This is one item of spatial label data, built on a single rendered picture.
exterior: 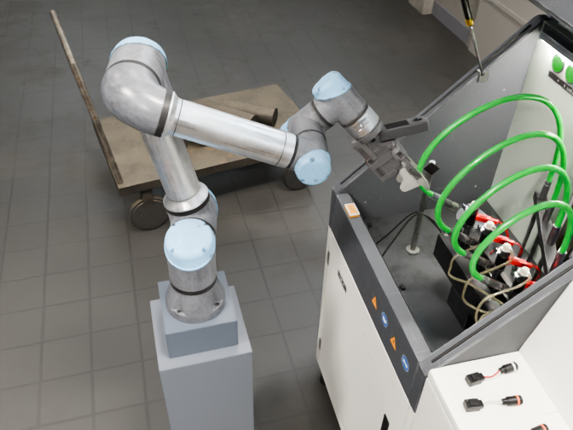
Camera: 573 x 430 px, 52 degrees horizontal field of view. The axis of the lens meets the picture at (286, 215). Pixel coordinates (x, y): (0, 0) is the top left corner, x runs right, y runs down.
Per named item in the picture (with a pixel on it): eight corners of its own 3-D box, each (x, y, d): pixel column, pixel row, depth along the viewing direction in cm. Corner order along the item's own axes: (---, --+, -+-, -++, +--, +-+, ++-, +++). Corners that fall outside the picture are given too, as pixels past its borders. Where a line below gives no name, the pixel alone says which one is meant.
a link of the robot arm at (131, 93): (97, 82, 106) (343, 157, 120) (107, 54, 114) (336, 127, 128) (86, 133, 113) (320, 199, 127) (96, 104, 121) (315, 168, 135)
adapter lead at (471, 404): (465, 413, 122) (468, 407, 120) (461, 403, 123) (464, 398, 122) (522, 407, 123) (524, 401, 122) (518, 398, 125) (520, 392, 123)
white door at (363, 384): (316, 357, 236) (328, 230, 192) (321, 356, 237) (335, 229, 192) (373, 522, 189) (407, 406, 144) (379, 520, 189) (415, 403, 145)
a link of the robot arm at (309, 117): (279, 148, 131) (316, 118, 126) (276, 121, 139) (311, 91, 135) (302, 168, 135) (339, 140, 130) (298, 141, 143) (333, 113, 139)
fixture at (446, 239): (428, 270, 173) (438, 232, 163) (460, 265, 175) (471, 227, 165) (484, 367, 148) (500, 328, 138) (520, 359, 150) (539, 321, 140)
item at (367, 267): (332, 232, 190) (335, 194, 180) (344, 230, 191) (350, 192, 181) (407, 400, 145) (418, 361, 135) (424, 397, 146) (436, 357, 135)
